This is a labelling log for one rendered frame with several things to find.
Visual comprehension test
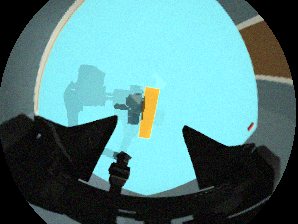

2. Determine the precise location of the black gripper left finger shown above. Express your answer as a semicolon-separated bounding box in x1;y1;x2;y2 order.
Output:
33;115;118;183

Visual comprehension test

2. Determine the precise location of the yellow rectangular bar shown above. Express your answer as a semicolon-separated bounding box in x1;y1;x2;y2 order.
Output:
138;87;160;139

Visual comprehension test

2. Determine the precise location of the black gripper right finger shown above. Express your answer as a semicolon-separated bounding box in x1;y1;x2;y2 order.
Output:
182;125;255;189

